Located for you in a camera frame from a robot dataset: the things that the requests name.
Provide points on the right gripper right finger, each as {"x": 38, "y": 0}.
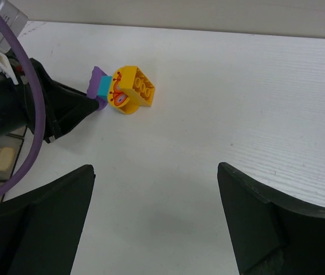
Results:
{"x": 271, "y": 232}

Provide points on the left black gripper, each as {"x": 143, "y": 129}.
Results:
{"x": 65, "y": 107}

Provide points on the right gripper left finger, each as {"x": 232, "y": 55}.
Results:
{"x": 40, "y": 230}

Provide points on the purple lego block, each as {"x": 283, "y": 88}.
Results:
{"x": 93, "y": 87}

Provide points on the small teal lego piece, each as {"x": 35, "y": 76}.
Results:
{"x": 104, "y": 86}

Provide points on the yellow flower lego block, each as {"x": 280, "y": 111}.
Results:
{"x": 117, "y": 98}

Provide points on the yellow angled lego block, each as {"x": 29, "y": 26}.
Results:
{"x": 136, "y": 85}

